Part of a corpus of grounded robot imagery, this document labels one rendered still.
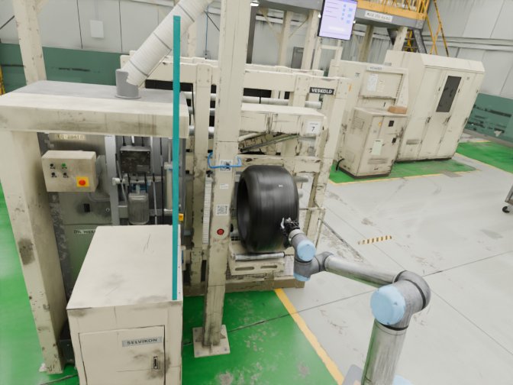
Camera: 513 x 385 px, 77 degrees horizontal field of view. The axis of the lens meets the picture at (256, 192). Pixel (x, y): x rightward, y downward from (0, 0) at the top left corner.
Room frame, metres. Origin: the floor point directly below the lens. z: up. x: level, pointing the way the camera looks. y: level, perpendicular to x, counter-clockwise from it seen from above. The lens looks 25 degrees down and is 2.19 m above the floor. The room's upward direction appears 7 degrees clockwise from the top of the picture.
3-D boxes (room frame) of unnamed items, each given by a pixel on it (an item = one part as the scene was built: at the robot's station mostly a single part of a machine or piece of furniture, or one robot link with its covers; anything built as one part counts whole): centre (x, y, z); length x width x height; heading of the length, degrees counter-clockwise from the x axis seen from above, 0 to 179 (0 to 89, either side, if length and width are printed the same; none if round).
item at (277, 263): (1.77, -0.06, 0.83); 0.36 x 0.09 x 0.06; 106
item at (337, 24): (5.60, -0.88, 2.60); 0.60 x 0.05 x 0.55; 118
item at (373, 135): (6.20, -2.09, 0.62); 0.91 x 0.58 x 1.25; 118
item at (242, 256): (1.78, -0.07, 0.90); 0.35 x 0.05 x 0.05; 106
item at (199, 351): (1.82, 0.21, 0.02); 0.27 x 0.27 x 0.04; 16
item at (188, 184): (2.59, 0.59, 0.61); 0.33 x 0.06 x 0.86; 16
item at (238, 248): (1.91, -0.03, 0.80); 0.37 x 0.36 x 0.02; 16
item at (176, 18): (1.19, 0.33, 1.74); 0.55 x 0.02 x 0.95; 16
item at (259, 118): (2.23, -0.07, 1.71); 0.61 x 0.25 x 0.15; 106
